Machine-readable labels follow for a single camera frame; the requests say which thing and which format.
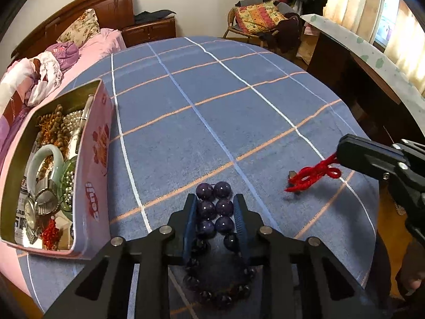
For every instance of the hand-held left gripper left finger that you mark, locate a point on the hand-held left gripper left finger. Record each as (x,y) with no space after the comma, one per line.
(189,227)

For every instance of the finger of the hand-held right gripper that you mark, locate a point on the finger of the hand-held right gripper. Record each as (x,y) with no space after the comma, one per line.
(362,154)
(410,148)

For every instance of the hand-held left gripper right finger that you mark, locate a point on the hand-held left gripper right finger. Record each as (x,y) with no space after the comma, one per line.
(240,227)

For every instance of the pink tin box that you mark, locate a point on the pink tin box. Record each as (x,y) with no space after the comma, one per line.
(99,172)

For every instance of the red tassel charm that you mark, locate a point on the red tassel charm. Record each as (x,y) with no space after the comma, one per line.
(50,234)

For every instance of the silver wristwatch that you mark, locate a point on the silver wristwatch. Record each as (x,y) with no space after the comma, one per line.
(30,211)

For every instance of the pale jade bangle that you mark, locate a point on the pale jade bangle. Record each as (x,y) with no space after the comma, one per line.
(40,153)

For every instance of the person's right hand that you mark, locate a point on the person's right hand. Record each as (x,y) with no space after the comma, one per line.
(413,282)

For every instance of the dark wooden desk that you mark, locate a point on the dark wooden desk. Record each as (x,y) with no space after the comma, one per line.
(332,59)

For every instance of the pale floral desk cloth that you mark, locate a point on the pale floral desk cloth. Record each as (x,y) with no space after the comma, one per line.
(365,50)

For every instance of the dark brown garment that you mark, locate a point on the dark brown garment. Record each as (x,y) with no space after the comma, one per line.
(285,33)

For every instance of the striped beige curtain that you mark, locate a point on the striped beige curtain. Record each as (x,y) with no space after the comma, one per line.
(352,0)

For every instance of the colourful patterned cushion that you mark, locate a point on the colourful patterned cushion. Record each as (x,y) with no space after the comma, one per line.
(259,18)

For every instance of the wicker chair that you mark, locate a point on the wicker chair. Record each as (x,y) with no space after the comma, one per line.
(232,28)

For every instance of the wooden nightstand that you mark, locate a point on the wooden nightstand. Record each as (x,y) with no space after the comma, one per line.
(149,33)

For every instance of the pink bed sheet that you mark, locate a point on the pink bed sheet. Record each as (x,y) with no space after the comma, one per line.
(103,41)

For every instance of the white cloth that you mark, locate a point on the white cloth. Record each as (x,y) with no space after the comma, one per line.
(48,76)

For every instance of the purple cloth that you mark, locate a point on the purple cloth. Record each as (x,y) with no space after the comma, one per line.
(64,55)

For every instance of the dark folded clothes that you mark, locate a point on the dark folded clothes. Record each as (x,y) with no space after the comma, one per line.
(154,16)

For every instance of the floral pillow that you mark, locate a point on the floral pillow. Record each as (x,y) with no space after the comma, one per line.
(79,28)

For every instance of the pink patchwork quilt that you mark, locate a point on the pink patchwork quilt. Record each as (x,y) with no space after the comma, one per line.
(10,83)

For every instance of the wooden headboard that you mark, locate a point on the wooden headboard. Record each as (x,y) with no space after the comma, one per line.
(113,6)

